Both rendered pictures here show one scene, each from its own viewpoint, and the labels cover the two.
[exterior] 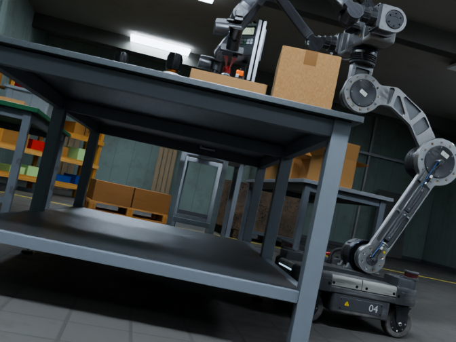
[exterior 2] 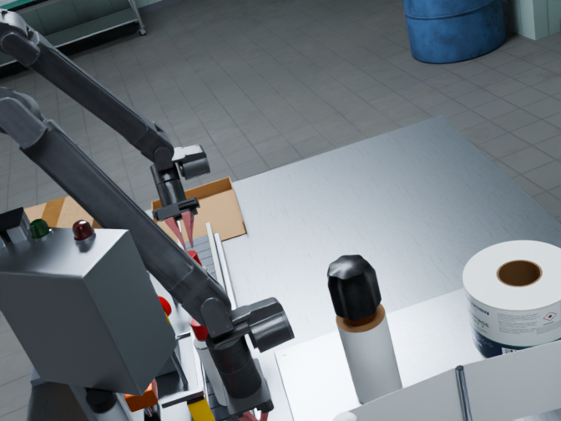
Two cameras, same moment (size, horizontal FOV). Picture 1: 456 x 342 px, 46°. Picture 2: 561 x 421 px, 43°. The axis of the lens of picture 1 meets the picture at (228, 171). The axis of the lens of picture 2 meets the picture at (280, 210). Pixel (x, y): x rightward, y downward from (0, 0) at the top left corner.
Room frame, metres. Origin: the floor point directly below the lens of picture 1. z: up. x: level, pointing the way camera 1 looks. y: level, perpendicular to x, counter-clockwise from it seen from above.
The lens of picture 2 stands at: (3.76, 0.33, 1.87)
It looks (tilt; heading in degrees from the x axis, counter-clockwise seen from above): 30 degrees down; 180
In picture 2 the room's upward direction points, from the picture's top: 17 degrees counter-clockwise
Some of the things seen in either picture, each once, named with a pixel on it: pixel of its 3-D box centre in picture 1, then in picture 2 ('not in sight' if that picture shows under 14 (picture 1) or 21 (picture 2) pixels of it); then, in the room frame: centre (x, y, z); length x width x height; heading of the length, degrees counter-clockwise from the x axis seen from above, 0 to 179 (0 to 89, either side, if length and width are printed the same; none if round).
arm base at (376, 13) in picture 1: (369, 15); not in sight; (2.44, -0.50, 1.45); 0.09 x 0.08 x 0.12; 10
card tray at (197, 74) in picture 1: (225, 91); (196, 216); (1.90, 0.07, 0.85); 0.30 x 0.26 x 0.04; 3
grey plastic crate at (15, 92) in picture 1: (30, 106); not in sight; (4.55, 1.77, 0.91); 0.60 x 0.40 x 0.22; 13
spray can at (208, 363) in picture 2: not in sight; (214, 360); (2.71, 0.12, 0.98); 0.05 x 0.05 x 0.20
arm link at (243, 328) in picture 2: (214, 66); (232, 346); (2.93, 0.19, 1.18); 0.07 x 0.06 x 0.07; 100
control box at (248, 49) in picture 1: (246, 42); (83, 306); (3.01, 0.05, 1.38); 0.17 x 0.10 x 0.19; 58
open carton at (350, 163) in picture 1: (332, 165); not in sight; (4.60, -0.88, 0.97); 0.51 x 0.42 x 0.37; 105
